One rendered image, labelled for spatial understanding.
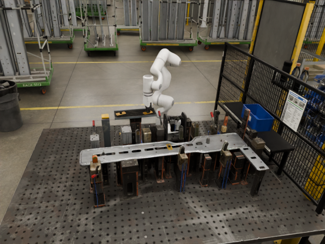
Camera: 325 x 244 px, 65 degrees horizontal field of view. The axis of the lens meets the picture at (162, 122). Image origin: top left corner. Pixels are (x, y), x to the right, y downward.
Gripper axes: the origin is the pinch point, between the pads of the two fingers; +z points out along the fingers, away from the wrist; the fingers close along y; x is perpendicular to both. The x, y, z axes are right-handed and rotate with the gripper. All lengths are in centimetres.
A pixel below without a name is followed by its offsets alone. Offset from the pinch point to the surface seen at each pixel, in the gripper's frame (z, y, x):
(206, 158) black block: 19, 61, 19
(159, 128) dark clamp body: 10.8, 15.9, 3.0
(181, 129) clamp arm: 11.2, 27.0, 17.7
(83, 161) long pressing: 18, 18, -65
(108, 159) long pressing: 18, 25, -49
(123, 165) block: 16, 41, -43
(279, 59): -2, -45, 249
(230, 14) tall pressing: 8, -505, 621
